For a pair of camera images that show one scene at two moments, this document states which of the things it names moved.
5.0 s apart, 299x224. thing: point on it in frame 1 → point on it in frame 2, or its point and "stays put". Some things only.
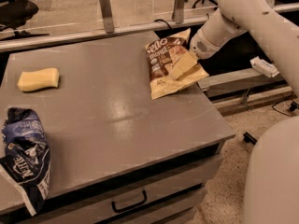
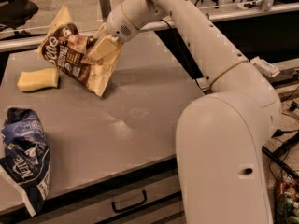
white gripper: [199, 47] → [120, 24]
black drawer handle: [131, 205] stays put
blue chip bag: [26, 161] stays put
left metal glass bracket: [106, 12] stays put
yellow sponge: [30, 80] stays put
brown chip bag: [162, 53] → [67, 47]
